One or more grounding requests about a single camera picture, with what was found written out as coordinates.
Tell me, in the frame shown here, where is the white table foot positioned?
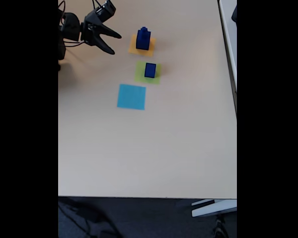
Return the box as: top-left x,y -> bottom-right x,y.
191,199 -> 237,218

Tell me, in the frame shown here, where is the green paper square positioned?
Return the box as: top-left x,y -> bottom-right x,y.
134,60 -> 162,85

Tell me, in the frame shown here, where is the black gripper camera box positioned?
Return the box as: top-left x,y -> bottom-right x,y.
93,0 -> 117,22

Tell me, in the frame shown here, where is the medium blue cube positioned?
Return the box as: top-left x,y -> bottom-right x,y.
144,62 -> 157,78

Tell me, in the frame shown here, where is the large blue cube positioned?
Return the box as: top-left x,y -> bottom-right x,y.
135,29 -> 151,51

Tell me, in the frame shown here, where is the orange paper square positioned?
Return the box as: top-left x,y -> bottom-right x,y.
128,34 -> 156,58

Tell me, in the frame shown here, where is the light blue paper square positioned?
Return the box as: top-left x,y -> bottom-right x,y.
116,83 -> 147,111

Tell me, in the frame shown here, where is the black floor cable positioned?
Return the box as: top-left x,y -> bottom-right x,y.
58,198 -> 120,238
212,214 -> 230,238

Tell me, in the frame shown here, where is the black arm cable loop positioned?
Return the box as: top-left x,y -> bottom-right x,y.
58,0 -> 67,25

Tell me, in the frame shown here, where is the long thin black cable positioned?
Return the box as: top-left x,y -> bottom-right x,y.
64,40 -> 87,48

